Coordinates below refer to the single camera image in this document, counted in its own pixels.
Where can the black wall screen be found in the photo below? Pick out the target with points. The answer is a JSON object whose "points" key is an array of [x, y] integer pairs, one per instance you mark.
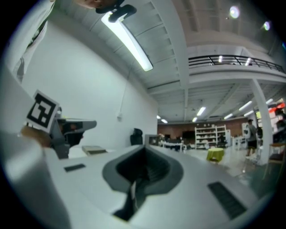
{"points": [[188, 134]]}

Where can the person's left forearm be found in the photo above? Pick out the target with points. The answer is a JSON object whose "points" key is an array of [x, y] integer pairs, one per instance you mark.
{"points": [[33, 136]]}

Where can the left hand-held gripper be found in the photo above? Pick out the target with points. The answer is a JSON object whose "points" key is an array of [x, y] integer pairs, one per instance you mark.
{"points": [[42, 109]]}

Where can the black office chair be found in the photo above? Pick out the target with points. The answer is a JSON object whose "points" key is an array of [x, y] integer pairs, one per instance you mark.
{"points": [[136, 136]]}

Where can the white support pillar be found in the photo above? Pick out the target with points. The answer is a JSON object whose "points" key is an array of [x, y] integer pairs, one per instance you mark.
{"points": [[263, 116]]}

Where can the black balcony railing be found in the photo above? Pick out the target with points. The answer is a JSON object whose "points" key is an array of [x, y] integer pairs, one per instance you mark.
{"points": [[234, 60]]}

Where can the person's white shirt torso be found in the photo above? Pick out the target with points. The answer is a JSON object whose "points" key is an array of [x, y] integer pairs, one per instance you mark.
{"points": [[31, 38]]}

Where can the round ceiling spotlight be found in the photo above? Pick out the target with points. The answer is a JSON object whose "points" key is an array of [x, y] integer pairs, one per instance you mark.
{"points": [[234, 11], [266, 25]]}

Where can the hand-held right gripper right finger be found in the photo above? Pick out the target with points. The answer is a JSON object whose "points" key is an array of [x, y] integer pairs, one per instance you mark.
{"points": [[196, 179]]}

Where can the green round table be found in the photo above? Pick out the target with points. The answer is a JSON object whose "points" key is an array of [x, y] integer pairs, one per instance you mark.
{"points": [[215, 154]]}

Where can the white shelving unit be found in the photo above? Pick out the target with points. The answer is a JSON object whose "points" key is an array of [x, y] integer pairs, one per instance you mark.
{"points": [[209, 137]]}

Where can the beige makeup box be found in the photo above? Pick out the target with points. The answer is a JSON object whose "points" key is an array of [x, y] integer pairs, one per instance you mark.
{"points": [[93, 149]]}

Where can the black head-worn camera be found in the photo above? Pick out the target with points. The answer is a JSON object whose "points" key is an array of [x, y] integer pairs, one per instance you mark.
{"points": [[121, 12]]}

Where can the long ceiling tube light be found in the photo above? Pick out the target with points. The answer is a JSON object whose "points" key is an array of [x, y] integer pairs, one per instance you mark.
{"points": [[131, 44]]}

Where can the person's head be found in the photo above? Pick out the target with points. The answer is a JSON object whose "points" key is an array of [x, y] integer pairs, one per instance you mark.
{"points": [[89, 3]]}

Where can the wooden chair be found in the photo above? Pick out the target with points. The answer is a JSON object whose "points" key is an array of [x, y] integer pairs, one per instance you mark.
{"points": [[277, 154]]}

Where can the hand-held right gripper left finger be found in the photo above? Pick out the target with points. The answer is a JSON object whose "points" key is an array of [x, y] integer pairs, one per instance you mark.
{"points": [[85, 190]]}

